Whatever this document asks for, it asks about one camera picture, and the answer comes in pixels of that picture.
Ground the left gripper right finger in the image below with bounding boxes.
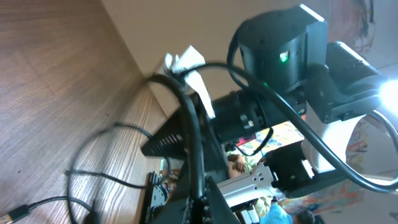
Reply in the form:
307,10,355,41
205,177,240,224

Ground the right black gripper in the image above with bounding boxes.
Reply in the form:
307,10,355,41
142,91,280,180

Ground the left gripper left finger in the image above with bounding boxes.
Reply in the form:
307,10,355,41
151,175,190,224

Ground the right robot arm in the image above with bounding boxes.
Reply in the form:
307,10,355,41
197,5,397,198

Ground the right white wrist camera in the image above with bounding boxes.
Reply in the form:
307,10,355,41
163,45,215,119

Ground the right camera black cable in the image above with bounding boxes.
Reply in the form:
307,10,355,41
178,62,398,194

